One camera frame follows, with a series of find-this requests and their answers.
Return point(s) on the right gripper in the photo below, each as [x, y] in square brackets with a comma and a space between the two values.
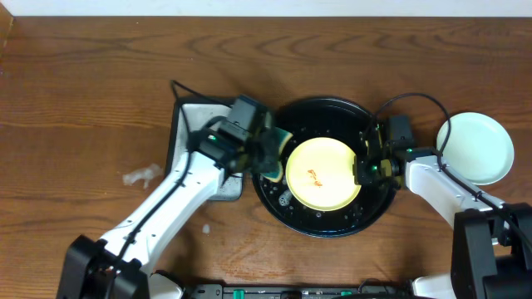
[361, 174]

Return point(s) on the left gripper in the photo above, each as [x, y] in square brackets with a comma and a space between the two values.
[271, 149]

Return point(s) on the light blue plate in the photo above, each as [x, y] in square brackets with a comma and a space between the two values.
[477, 147]

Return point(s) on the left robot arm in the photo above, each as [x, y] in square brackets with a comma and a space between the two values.
[121, 263]

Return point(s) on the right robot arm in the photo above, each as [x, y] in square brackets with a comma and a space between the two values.
[491, 250]

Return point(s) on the yellow plate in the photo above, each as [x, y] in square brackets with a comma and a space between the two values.
[319, 174]

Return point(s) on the green yellow sponge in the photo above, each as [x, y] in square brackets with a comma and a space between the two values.
[282, 137]

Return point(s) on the rectangular metal soap tray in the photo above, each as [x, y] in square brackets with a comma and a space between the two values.
[198, 112]

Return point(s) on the white foam blob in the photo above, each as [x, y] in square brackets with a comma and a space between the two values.
[146, 175]

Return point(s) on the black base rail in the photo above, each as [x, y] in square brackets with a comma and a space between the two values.
[216, 291]

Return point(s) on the black round serving tray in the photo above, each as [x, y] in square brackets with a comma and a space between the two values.
[341, 120]

